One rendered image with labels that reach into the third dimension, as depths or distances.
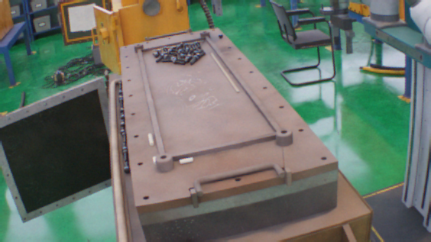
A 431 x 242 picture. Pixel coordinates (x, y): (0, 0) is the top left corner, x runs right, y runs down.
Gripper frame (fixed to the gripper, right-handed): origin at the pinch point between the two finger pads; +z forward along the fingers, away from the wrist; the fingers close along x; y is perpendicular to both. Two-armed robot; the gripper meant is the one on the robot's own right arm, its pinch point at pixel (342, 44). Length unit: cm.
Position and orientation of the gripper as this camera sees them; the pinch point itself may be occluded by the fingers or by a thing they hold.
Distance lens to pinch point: 207.9
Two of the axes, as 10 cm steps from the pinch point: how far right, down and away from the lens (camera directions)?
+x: -2.2, -3.9, 9.0
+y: 9.7, -2.0, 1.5
